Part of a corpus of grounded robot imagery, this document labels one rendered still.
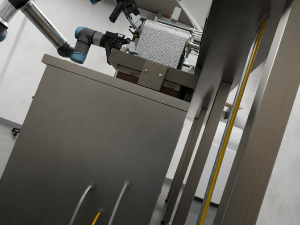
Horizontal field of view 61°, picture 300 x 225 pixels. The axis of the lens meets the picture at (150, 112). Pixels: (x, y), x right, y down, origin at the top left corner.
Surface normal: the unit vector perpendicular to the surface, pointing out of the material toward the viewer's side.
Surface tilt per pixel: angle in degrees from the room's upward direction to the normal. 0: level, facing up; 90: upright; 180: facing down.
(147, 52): 90
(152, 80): 90
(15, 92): 90
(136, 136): 90
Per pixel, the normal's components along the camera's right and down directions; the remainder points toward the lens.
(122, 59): -0.10, -0.12
